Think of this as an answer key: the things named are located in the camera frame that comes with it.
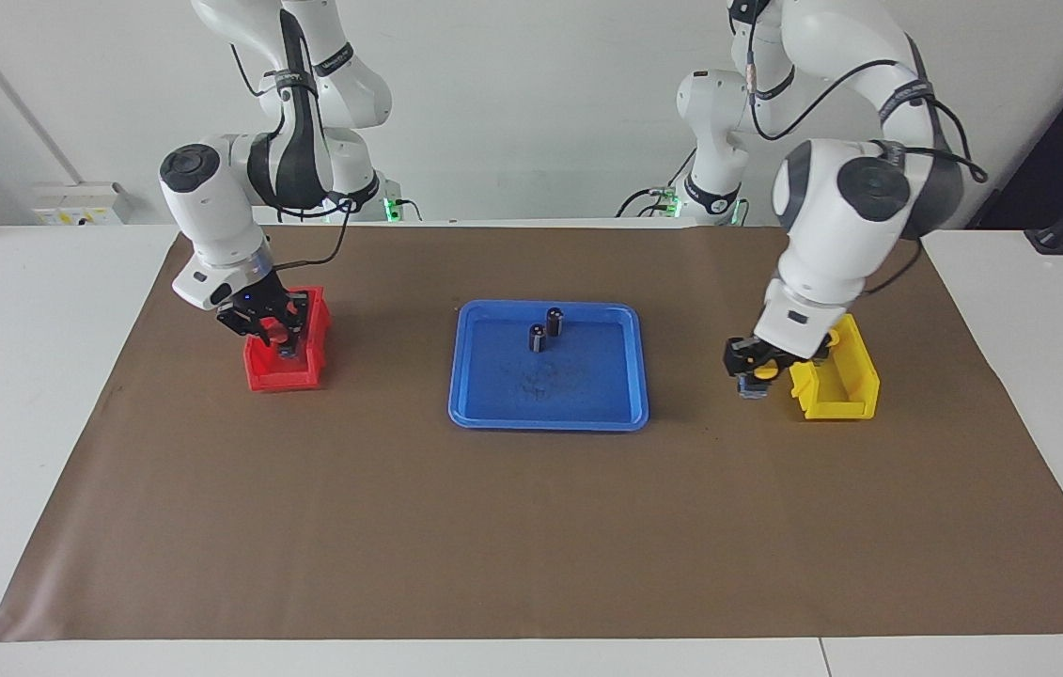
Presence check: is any yellow push button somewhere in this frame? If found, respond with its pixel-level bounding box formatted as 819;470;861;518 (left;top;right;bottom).
740;346;782;401

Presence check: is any red plastic bin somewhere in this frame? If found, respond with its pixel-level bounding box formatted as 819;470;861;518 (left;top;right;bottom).
242;286;333;392

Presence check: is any yellow plastic bin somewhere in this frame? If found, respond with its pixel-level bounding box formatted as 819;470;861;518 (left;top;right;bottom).
789;312;881;421

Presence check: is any blue plastic tray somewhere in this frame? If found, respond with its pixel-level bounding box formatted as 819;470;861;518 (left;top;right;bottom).
447;300;650;433

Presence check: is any brown paper table mat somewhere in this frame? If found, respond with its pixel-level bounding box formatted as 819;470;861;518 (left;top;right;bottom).
0;224;1063;642

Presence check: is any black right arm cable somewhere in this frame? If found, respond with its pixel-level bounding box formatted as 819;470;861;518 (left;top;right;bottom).
273;196;353;274

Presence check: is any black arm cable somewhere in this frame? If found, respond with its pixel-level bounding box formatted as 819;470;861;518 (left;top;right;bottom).
745;56;989;185
273;196;353;274

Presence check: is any black left base cable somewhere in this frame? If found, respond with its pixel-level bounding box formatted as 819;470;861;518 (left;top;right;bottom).
614;149;696;219

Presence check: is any white wall socket box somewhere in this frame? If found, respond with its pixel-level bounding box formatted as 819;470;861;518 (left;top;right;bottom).
31;182;133;226

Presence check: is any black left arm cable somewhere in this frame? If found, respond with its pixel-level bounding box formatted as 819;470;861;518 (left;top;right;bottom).
745;56;989;185

